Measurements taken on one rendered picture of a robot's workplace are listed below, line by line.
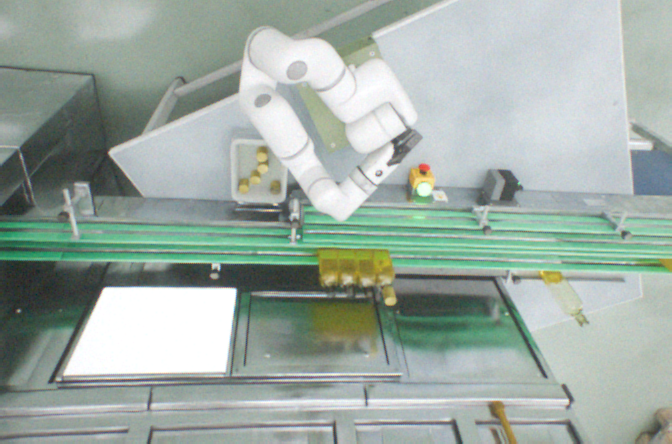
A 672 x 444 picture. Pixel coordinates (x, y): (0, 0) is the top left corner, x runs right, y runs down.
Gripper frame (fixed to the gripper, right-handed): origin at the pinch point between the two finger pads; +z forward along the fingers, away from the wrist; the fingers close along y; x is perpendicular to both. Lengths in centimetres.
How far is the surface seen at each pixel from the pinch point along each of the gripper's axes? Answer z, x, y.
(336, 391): -62, 33, -10
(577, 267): 8, 88, 27
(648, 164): 62, 110, 69
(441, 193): -6, 37, 37
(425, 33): 24.2, -7.6, 29.9
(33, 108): -84, -83, 70
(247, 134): -34, -26, 34
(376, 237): -30.3, 26.0, 26.2
